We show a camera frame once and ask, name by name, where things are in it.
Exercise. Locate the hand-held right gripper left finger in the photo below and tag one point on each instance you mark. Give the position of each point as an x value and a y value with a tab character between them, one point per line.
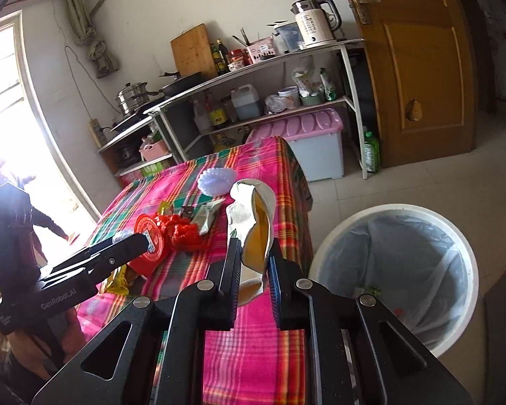
232	278

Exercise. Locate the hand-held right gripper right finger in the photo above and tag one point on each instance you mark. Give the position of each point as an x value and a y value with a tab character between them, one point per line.
274	287

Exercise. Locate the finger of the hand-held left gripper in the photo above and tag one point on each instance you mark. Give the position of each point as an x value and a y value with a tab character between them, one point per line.
118	245
118	261

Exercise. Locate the yellow snack wrapper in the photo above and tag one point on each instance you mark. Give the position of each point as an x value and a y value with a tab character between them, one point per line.
164	209
118	284

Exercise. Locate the red snack packet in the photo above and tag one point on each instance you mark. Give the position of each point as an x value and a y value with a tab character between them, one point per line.
156	257

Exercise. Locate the white and yellow wrapper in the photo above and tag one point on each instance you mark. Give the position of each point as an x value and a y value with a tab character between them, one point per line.
257	236

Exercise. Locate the white round trash bin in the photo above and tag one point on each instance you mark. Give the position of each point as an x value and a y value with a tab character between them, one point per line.
329	261

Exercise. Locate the grey green packet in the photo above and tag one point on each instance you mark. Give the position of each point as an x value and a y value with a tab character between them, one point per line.
206	219

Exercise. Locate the white foam fruit net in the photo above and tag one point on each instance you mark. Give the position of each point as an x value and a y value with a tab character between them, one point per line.
217	181

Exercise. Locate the person's left hand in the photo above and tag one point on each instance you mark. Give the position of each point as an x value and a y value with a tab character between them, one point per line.
29	346

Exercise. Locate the clear plastic wrapper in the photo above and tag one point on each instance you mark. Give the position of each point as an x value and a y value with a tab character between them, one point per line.
122	235

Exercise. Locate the red plastic net bag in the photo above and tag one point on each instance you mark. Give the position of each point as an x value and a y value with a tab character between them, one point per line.
185	234

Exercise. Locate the dark small wrapper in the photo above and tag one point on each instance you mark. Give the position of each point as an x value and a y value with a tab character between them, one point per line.
186	211

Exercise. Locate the green white carton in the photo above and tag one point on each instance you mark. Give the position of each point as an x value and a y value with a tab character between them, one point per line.
152	171

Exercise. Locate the pink plaid tablecloth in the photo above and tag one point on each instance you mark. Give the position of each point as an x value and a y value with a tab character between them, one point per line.
253	367

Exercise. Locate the green scrap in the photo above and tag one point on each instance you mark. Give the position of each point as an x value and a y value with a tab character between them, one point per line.
369	292

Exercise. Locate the small pink basket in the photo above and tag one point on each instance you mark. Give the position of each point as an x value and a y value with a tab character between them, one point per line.
154	151

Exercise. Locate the black induction cooktop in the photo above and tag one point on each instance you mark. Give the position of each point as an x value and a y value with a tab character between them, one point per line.
128	123

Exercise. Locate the white metal kitchen rack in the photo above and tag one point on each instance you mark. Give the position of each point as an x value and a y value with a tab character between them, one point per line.
177	135

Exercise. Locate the clear plastic bin liner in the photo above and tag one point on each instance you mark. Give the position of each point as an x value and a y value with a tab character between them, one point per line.
405	261

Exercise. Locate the yellow cooking oil bottle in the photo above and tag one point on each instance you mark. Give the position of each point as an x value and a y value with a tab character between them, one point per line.
223	141

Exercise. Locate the storage box with pink lid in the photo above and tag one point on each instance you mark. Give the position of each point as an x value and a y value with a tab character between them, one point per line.
316	156

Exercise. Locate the steel steamer pot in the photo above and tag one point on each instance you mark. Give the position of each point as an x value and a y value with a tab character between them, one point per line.
133	97

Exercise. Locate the white plastic bottle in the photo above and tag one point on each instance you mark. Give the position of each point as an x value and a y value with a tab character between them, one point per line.
201	120

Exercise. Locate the yellow label sauce bottle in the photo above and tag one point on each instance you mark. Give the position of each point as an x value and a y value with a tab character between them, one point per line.
218	116

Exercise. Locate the green plastic bottle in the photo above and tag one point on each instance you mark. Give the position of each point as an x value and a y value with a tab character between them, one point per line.
371	154

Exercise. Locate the brown sauce bottle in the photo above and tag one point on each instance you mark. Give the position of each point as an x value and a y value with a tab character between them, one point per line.
230	112

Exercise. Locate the black frying pan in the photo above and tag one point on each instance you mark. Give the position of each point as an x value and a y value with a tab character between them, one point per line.
181	84

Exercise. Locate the plastic jug with dark liquid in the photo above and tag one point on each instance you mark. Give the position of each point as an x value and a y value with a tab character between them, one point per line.
246	105

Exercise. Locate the window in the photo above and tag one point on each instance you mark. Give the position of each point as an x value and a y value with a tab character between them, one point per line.
4	114

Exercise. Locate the clear plastic bag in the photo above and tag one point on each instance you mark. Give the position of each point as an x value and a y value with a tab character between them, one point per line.
274	104

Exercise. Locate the white plastic tub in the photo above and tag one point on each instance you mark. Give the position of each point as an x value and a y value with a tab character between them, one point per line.
289	97

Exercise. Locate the green bowl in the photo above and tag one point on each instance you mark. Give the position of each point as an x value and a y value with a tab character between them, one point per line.
312	100

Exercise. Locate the green white packet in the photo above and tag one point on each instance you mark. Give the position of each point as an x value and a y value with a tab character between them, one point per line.
329	86

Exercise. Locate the green glass bottle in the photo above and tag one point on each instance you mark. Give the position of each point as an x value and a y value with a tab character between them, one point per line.
214	61

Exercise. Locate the wooden cutting board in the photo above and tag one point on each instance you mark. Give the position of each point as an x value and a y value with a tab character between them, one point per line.
192	50

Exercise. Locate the patterned small bowl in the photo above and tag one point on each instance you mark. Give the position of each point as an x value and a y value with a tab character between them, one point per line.
236	67

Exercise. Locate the filled plastic food bag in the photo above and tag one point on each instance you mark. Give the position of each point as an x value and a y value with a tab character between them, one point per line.
305	78

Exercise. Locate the dark oil bottle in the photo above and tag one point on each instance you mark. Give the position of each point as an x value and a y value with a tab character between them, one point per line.
222	59

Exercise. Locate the hanging curtain cloth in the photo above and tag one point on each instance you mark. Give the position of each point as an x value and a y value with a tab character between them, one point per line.
82	21

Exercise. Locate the pink utensil holder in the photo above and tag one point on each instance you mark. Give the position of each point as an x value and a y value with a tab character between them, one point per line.
259	50

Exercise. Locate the chopsticks bundle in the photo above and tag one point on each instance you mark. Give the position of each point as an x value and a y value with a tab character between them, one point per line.
244	39

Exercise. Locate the clear water pitcher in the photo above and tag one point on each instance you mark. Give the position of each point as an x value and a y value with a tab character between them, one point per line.
289	36

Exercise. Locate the wooden door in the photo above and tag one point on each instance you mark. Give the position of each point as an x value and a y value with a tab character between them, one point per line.
426	71

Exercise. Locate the white electric kettle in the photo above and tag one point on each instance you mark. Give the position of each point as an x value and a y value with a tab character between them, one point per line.
316	25

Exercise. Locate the wall power strip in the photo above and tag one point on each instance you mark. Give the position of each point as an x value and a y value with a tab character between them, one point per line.
96	133

